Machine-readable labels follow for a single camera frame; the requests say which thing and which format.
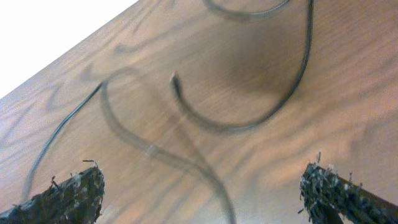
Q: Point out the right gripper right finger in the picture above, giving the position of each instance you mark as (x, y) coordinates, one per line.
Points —
(329, 198)

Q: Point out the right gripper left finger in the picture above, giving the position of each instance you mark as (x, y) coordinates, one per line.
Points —
(78, 199)

